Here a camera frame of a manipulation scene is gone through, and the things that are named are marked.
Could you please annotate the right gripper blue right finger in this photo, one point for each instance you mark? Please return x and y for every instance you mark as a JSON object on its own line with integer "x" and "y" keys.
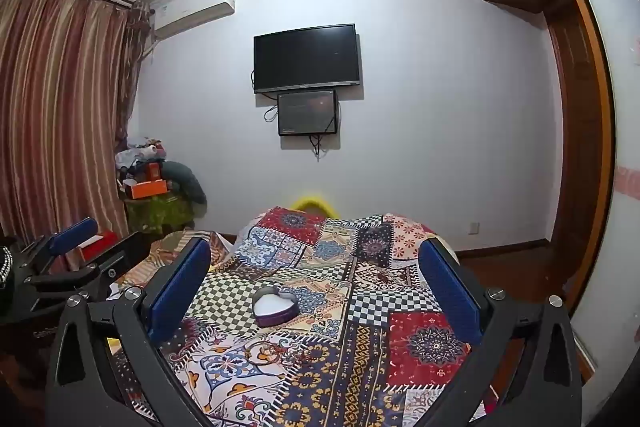
{"x": 468, "y": 312}

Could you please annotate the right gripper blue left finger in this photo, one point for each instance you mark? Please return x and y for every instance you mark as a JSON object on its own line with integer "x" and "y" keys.
{"x": 146, "y": 317}

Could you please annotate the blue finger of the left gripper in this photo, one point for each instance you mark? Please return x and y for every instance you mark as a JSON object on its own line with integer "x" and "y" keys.
{"x": 49, "y": 248}

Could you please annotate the red box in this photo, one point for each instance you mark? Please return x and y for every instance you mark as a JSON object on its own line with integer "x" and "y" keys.
{"x": 97, "y": 244}

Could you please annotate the green covered side table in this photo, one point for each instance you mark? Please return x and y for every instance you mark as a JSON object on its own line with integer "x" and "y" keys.
{"x": 160, "y": 214}

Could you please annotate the orange box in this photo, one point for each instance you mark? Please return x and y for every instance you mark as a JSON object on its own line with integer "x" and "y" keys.
{"x": 147, "y": 189}

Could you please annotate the purple heart-shaped tin box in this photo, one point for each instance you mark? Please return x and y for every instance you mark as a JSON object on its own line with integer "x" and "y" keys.
{"x": 273, "y": 307}

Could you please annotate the dark green plush cushion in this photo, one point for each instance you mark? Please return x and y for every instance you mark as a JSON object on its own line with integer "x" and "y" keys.
{"x": 174, "y": 171}

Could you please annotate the colourful patchwork bedspread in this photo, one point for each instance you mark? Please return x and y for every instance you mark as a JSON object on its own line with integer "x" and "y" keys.
{"x": 370, "y": 347}

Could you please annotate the red striped curtain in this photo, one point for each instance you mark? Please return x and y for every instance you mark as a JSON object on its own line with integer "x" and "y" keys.
{"x": 69, "y": 75}

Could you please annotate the yellow plastic stool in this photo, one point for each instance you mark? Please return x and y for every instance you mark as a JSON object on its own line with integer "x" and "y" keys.
{"x": 316, "y": 205}

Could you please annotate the wooden wardrobe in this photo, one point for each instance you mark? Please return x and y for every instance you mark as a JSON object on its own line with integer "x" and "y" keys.
{"x": 583, "y": 110}

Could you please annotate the small black wall monitor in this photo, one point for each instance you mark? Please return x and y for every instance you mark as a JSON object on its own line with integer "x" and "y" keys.
{"x": 307, "y": 113}

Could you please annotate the white wall air conditioner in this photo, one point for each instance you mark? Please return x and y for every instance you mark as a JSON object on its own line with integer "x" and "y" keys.
{"x": 176, "y": 16}

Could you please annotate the black wall television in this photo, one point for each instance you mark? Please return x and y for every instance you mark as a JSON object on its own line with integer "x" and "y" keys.
{"x": 304, "y": 58}

